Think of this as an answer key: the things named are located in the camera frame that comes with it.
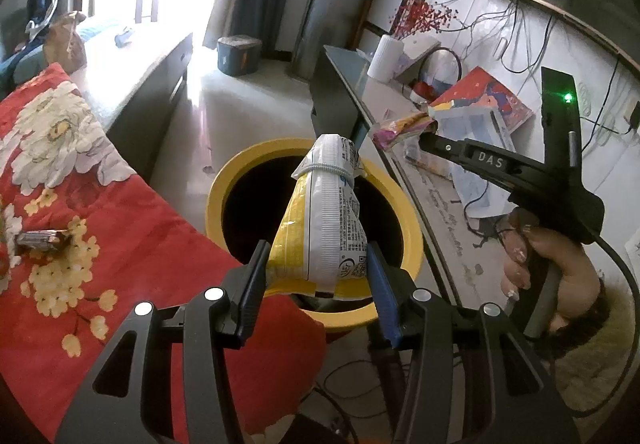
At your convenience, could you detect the white ribbed cylinder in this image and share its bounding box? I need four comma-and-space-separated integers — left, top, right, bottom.
367, 35, 404, 83

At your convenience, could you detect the brown paper bag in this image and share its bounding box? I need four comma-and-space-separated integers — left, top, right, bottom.
47, 11, 87, 71

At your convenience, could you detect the person's right forearm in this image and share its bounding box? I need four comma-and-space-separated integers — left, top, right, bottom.
545, 274, 640, 421

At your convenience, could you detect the person's right hand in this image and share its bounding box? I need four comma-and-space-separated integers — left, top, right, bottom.
501, 210, 603, 326

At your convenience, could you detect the white flat box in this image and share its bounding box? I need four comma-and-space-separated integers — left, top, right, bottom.
399, 35, 442, 76

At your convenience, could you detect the white blue paper packet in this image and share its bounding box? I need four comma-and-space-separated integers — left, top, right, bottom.
434, 106, 517, 161

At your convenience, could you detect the yellow trash bin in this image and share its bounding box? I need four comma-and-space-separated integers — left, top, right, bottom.
205, 138, 425, 330

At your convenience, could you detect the yellow white snack packet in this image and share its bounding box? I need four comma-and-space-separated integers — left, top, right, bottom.
265, 133, 372, 299

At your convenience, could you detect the grey blue cushion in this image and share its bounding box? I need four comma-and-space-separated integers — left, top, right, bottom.
12, 49, 56, 86

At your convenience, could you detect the teal storage box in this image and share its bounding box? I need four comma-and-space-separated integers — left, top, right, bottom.
217, 35, 264, 76

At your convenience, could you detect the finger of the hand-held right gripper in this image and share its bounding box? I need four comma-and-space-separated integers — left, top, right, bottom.
419, 130, 471, 165

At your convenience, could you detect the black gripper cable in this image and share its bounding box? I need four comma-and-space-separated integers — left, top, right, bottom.
562, 234, 634, 420

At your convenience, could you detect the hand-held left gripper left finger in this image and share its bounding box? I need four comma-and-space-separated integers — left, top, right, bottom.
55, 239, 272, 444

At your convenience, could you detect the red floral bedsheet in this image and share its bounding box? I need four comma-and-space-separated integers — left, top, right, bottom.
0, 61, 328, 443

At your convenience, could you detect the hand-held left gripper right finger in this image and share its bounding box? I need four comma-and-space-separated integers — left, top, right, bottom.
366, 243, 585, 444

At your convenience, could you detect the pink candy wrapper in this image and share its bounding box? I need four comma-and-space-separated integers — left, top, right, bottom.
372, 113, 439, 153

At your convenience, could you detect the foil snack wrapper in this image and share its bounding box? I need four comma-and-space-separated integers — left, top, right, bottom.
14, 228, 75, 256

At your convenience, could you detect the red illustrated book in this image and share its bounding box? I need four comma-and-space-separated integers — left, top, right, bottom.
430, 66, 534, 136

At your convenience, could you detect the white window ledge cabinet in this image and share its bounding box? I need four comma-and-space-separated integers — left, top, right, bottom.
75, 19, 195, 175

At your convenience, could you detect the red berry branch decoration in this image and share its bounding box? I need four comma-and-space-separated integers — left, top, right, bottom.
387, 0, 462, 38

